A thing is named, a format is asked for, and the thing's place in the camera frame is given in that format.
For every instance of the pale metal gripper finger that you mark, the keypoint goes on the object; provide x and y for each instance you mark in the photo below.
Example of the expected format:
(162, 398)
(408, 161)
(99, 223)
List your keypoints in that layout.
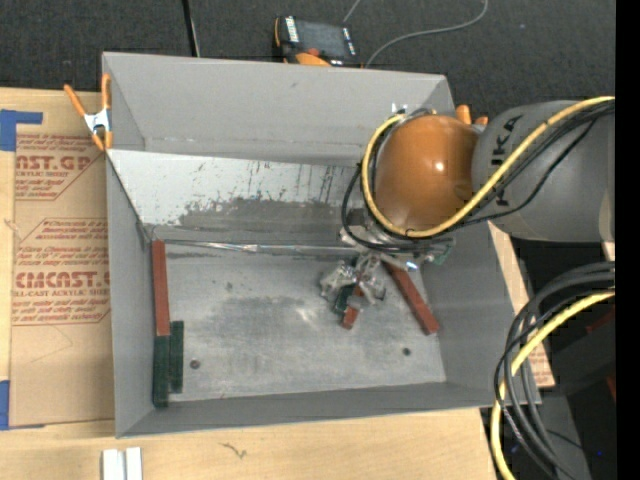
(338, 279)
(371, 284)

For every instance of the dark green flat block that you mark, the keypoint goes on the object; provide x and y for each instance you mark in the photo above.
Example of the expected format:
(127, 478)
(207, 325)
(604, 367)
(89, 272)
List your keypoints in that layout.
(343, 302)
(176, 358)
(160, 373)

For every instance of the red-brown flat block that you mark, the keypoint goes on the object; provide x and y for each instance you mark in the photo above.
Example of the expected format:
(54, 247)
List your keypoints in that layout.
(160, 288)
(351, 316)
(414, 300)

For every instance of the grey metal bin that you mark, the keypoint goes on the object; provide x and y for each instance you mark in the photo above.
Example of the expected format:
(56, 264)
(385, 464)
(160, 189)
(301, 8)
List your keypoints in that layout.
(280, 318)

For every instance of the brown cardboard board, red print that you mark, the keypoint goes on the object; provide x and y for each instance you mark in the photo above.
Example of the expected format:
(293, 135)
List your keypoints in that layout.
(60, 268)

